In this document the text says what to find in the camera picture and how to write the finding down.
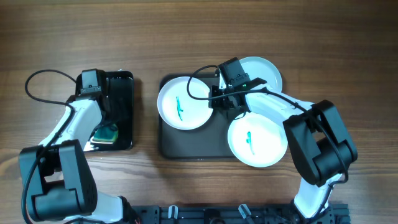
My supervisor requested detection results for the green yellow sponge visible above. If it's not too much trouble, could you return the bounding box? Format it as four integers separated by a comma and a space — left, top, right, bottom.
91, 124, 119, 144

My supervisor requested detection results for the white plate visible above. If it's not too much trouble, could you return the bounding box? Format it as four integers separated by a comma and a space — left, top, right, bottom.
227, 113, 287, 167
239, 57, 283, 92
157, 77, 213, 130

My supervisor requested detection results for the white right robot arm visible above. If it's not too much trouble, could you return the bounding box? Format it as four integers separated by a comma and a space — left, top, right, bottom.
208, 84, 358, 221

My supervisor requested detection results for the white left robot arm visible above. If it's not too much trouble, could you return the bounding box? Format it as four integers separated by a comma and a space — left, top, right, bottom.
19, 70, 139, 223

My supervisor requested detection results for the small black water tray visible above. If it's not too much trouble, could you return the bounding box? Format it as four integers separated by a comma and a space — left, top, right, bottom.
76, 69, 134, 152

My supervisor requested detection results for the large dark serving tray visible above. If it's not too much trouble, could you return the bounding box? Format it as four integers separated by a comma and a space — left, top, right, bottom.
158, 73, 241, 160

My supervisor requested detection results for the black mounting rail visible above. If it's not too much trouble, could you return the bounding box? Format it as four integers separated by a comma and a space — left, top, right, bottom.
133, 204, 351, 224

